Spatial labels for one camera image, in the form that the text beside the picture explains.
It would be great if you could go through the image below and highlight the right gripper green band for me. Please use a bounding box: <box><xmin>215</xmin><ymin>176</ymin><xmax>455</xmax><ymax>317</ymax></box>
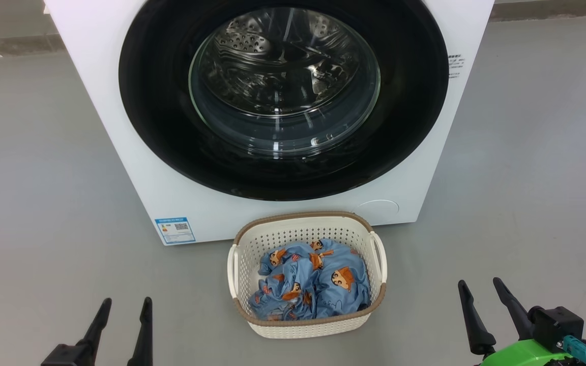
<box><xmin>458</xmin><ymin>277</ymin><xmax>581</xmax><ymax>366</ymax></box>

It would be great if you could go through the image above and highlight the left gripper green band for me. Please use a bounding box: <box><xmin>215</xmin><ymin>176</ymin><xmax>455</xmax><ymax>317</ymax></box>
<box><xmin>41</xmin><ymin>297</ymin><xmax>154</xmax><ymax>366</ymax></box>

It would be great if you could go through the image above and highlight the black round glass washer door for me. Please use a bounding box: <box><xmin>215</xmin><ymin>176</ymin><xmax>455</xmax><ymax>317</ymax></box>
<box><xmin>119</xmin><ymin>0</ymin><xmax>449</xmax><ymax>201</ymax></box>

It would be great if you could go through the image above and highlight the white front-load washing machine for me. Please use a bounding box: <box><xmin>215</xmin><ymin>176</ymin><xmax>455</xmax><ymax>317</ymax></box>
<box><xmin>44</xmin><ymin>0</ymin><xmax>494</xmax><ymax>246</ymax></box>

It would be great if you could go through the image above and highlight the cream perforated laundry basket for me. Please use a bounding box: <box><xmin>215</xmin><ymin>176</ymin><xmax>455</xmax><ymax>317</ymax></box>
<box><xmin>227</xmin><ymin>211</ymin><xmax>388</xmax><ymax>340</ymax></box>

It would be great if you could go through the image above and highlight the blue energy label sticker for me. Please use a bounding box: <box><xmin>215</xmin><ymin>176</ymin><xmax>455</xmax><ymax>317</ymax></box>
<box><xmin>155</xmin><ymin>218</ymin><xmax>196</xmax><ymax>245</ymax></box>

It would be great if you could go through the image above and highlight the round white filter cover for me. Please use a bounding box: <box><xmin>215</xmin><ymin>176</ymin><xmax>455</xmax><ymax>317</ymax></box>
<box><xmin>357</xmin><ymin>199</ymin><xmax>400</xmax><ymax>224</ymax></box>

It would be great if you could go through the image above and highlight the black text warning sticker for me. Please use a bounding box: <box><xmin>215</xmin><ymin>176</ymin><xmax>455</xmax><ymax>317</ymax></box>
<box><xmin>447</xmin><ymin>52</ymin><xmax>465</xmax><ymax>79</ymax></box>

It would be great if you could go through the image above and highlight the teal cable connector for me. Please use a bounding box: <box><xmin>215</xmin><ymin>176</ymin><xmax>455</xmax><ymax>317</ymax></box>
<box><xmin>563</xmin><ymin>335</ymin><xmax>586</xmax><ymax>366</ymax></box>

